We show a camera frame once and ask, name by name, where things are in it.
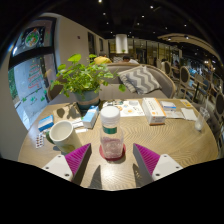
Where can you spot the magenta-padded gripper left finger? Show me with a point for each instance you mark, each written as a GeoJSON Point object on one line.
{"type": "Point", "coordinates": [58, 166]}

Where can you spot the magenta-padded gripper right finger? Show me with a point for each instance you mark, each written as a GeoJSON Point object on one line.
{"type": "Point", "coordinates": [165, 166]}

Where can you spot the clear plastic bottle white cap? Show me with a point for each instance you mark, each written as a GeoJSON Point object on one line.
{"type": "Point", "coordinates": [111, 140]}

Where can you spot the pill blister pack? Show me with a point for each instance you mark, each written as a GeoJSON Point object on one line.
{"type": "Point", "coordinates": [40, 140]}

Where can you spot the flat round red coaster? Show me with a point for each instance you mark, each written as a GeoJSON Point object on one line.
{"type": "Point", "coordinates": [101, 155]}

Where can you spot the flat blue box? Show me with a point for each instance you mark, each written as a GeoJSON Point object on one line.
{"type": "Point", "coordinates": [45, 123]}

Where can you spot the white orange carton box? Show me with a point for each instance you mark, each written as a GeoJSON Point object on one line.
{"type": "Point", "coordinates": [154, 111]}

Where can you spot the white paper sheet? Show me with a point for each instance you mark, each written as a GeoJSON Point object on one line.
{"type": "Point", "coordinates": [189, 114]}

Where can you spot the light blue small carton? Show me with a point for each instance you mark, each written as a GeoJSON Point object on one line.
{"type": "Point", "coordinates": [90, 117]}

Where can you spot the clear plastic cup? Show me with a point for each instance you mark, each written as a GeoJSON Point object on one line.
{"type": "Point", "coordinates": [201, 120]}

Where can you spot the small white blue box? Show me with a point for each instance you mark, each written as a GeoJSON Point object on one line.
{"type": "Point", "coordinates": [168, 105]}

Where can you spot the printed paper sheet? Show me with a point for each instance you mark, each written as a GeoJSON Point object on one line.
{"type": "Point", "coordinates": [128, 108]}

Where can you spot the grey curved sofa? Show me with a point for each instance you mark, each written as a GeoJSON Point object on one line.
{"type": "Point", "coordinates": [165, 83]}

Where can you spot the grey white chevron cushion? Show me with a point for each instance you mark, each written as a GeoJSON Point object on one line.
{"type": "Point", "coordinates": [140, 80]}

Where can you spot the dining chairs group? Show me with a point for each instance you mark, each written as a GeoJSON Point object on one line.
{"type": "Point", "coordinates": [185, 78]}

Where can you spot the green potted plant blue pot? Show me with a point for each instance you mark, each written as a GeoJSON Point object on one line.
{"type": "Point", "coordinates": [81, 78]}

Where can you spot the window with festive stickers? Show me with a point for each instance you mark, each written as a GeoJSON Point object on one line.
{"type": "Point", "coordinates": [30, 76]}

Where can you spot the person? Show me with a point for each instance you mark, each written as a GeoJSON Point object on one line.
{"type": "Point", "coordinates": [129, 60]}
{"type": "Point", "coordinates": [101, 60]}

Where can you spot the white cylindrical column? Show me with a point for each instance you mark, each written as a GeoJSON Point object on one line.
{"type": "Point", "coordinates": [121, 43]}

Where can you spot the ceiling spot lights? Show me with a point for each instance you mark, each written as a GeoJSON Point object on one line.
{"type": "Point", "coordinates": [151, 6]}

